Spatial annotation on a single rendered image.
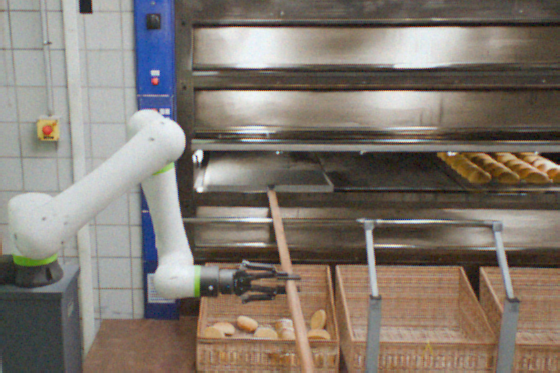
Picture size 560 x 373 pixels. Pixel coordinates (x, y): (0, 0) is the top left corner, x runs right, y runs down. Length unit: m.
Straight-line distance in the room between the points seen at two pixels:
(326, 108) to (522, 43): 0.82
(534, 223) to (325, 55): 1.18
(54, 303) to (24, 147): 1.22
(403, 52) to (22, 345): 1.85
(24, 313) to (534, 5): 2.25
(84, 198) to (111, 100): 1.19
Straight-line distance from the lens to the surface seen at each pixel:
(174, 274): 1.97
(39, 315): 2.01
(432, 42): 2.96
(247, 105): 2.88
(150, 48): 2.85
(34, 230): 1.78
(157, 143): 1.78
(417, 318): 3.15
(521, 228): 3.23
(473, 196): 3.11
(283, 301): 3.05
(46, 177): 3.06
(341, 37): 2.89
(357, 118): 2.91
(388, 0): 2.92
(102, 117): 2.95
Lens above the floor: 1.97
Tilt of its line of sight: 16 degrees down
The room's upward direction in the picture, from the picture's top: straight up
